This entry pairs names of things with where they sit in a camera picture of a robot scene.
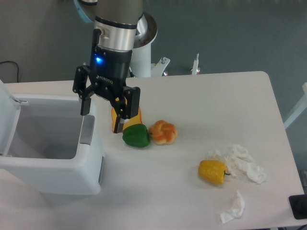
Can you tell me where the orange toast slice toy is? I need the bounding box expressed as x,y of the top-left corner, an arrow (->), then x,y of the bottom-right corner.
111,107 -> 142,133

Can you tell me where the yellow bell pepper toy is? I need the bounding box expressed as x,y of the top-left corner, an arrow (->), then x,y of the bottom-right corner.
198,160 -> 231,185

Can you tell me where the black floor cable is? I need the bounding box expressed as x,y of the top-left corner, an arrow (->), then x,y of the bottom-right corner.
0,61 -> 22,83

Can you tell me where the knotted bread roll toy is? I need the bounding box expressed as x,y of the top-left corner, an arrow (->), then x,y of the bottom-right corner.
148,120 -> 178,145

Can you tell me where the white table leg frame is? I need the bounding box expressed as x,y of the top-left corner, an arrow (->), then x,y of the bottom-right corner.
283,82 -> 307,129

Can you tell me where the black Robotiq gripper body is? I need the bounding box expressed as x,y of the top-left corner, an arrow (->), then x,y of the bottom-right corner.
89,46 -> 132,101

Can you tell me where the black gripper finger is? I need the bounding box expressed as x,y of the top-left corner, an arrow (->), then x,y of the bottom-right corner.
72,65 -> 95,116
110,86 -> 141,133

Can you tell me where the large crumpled white tissue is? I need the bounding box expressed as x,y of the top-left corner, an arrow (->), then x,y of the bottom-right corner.
207,144 -> 267,184

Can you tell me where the white trash can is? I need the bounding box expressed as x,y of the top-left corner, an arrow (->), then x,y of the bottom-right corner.
0,94 -> 105,195

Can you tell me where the black device at edge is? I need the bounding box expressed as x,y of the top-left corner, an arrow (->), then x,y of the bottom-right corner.
289,195 -> 307,219

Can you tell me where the small crumpled white tissue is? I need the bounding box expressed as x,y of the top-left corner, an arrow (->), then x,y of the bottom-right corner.
218,190 -> 245,224

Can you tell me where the green bell pepper toy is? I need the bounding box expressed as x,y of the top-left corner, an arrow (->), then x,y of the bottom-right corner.
122,124 -> 150,148

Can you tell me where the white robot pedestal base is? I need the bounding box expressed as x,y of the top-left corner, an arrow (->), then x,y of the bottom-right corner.
128,11 -> 202,79

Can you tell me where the white trash can lid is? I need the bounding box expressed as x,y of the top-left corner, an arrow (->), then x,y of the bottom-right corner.
0,81 -> 21,156

